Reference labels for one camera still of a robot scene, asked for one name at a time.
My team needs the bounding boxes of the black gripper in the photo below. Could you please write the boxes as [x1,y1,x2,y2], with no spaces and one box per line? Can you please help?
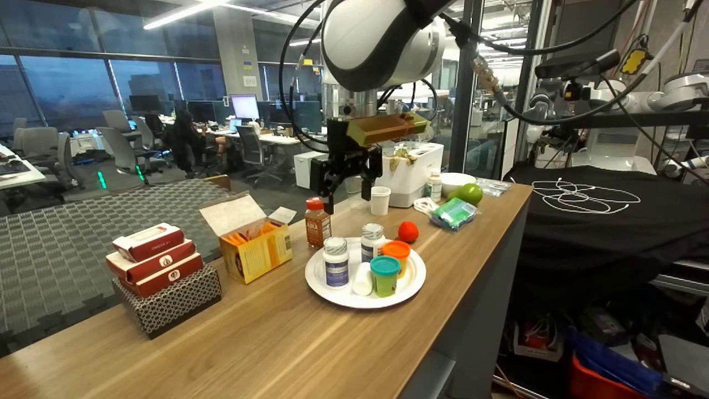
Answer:
[307,118,385,218]

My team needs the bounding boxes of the white pill bottle pale label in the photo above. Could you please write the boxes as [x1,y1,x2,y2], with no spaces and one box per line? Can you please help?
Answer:
[358,222,387,264]

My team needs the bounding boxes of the white pill bottle blue label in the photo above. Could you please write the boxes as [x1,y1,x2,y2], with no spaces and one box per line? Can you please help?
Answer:
[320,235,350,289]

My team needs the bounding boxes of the yellow tub orange lid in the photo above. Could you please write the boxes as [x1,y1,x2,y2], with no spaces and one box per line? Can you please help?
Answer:
[379,240,411,280]

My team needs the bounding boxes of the dough tub teal lid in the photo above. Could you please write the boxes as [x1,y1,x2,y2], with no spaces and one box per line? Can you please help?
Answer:
[368,256,403,300]

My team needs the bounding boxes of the white paper cup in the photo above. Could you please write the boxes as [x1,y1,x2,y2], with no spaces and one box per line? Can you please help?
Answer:
[368,185,392,218]

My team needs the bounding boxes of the spice jar orange lid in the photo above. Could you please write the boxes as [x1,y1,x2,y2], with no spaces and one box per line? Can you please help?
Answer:
[304,195,335,251]

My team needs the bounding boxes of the white cabinet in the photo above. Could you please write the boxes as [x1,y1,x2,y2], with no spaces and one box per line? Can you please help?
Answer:
[292,150,328,193]

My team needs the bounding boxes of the white plastic appliance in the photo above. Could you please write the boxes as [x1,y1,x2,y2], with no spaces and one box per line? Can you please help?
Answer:
[365,140,446,208]

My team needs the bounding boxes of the dried brown plant scraps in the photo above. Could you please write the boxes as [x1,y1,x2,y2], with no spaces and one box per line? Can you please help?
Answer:
[390,145,418,165]

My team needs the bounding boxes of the white paper plate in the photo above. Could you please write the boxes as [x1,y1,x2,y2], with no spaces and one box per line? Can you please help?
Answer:
[304,243,429,314]

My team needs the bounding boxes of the white bowl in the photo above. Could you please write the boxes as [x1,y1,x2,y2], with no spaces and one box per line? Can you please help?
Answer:
[436,172,479,198]

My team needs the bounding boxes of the green packet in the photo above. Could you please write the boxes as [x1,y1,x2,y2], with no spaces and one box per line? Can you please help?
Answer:
[429,195,480,234]

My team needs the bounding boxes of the yellow open cardboard box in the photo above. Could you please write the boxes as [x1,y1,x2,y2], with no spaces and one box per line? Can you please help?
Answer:
[197,193,298,287]

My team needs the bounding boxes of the green apple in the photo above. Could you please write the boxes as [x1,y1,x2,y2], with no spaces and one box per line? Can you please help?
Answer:
[454,183,484,208]

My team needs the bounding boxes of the lit computer monitor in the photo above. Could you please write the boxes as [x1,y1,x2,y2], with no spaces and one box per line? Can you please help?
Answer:
[230,93,262,123]

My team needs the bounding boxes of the clear plastic bag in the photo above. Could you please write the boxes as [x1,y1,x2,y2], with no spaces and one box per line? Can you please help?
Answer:
[473,175,512,199]

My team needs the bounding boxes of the seated person dark clothing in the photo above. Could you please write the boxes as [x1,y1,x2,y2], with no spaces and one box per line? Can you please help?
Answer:
[163,97,213,179]

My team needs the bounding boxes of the red white flat box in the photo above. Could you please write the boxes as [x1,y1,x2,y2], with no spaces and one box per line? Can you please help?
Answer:
[124,251,205,300]
[104,237,197,285]
[111,222,186,261]

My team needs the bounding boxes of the grey patterned box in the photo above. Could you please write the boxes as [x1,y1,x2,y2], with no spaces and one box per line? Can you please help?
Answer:
[111,261,224,339]

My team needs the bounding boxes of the grey office chair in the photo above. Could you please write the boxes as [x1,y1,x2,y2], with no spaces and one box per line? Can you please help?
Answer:
[98,109,168,187]
[11,124,80,193]

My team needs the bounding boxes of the white crate red items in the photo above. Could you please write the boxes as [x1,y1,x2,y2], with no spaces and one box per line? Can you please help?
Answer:
[512,322,566,363]

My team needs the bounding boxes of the black cloth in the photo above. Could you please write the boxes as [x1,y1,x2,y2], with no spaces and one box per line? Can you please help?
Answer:
[507,165,709,298]

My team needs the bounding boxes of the red bin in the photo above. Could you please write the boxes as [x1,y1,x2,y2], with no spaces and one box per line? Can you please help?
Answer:
[566,353,645,399]

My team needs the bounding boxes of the blue bin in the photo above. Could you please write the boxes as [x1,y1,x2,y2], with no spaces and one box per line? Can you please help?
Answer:
[566,328,666,397]

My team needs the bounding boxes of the yellow hanging controller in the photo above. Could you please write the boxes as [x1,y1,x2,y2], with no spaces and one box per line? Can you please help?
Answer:
[618,48,652,77]

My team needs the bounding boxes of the white office desk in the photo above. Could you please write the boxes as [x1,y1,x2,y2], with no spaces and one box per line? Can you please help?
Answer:
[0,143,48,193]

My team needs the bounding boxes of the brown yellow wrist camera box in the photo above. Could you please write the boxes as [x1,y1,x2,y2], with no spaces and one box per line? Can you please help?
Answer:
[346,111,429,152]

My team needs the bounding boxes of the thin white loose cable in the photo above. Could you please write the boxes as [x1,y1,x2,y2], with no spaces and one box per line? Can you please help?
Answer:
[530,175,642,218]

